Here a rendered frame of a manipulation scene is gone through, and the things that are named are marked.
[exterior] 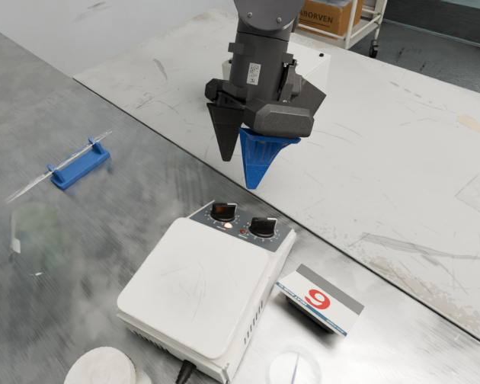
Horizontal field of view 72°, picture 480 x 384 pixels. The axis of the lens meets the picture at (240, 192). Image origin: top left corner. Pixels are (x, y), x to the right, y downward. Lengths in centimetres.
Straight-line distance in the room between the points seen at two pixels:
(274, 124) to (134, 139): 40
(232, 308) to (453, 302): 27
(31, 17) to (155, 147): 119
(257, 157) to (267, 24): 13
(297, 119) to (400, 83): 50
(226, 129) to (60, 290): 30
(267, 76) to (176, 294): 24
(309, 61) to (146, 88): 36
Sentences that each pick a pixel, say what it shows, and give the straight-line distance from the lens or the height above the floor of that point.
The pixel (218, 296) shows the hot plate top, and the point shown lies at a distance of 34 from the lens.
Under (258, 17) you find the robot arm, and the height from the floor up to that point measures 119.
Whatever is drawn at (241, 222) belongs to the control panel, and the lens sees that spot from 43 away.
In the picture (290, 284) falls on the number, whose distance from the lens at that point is 41.
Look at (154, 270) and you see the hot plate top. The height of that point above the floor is 99.
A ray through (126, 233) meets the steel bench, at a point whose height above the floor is 90.
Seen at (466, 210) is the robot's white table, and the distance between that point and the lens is 58.
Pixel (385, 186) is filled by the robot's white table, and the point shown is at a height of 90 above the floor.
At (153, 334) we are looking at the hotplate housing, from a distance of 36.
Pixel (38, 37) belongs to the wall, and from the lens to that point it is 175.
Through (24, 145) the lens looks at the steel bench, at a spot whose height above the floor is 90.
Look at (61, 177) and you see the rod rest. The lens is 61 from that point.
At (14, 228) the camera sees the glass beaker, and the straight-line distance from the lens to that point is 52.
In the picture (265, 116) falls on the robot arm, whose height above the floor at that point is 112.
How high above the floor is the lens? 130
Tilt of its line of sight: 50 degrees down
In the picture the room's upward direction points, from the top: 5 degrees counter-clockwise
